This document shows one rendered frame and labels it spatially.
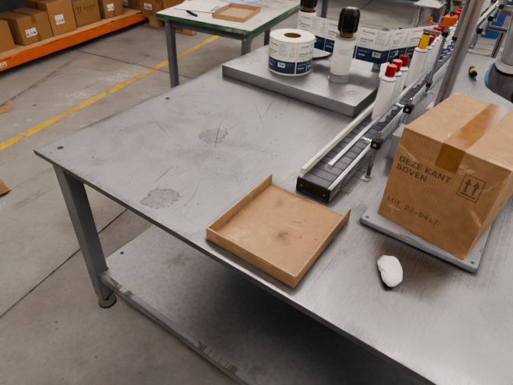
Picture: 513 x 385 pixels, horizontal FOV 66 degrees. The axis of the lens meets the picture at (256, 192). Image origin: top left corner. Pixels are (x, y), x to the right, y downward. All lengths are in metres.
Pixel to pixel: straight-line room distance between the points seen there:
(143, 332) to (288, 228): 1.01
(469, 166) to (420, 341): 0.38
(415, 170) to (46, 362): 1.57
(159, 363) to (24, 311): 0.68
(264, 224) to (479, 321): 0.54
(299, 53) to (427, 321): 1.24
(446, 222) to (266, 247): 0.44
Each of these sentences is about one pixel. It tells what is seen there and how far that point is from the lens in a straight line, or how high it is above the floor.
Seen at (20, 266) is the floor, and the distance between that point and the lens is 2.31.
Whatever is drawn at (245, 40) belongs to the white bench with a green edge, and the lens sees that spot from 2.80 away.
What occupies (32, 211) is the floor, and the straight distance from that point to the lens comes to 2.62.
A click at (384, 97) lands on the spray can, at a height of 0.98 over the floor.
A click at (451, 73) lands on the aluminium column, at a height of 0.99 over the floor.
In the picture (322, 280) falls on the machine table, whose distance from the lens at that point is 0.95.
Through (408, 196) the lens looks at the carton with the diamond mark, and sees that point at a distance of 1.06.
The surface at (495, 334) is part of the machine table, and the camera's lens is 1.01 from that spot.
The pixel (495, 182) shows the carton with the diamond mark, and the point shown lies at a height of 1.08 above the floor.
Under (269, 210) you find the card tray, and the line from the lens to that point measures 1.10.
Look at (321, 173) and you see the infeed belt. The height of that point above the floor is 0.88.
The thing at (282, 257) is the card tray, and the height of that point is 0.83.
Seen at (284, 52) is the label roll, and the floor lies 0.98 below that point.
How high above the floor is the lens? 1.55
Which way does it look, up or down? 38 degrees down
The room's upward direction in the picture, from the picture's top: 3 degrees clockwise
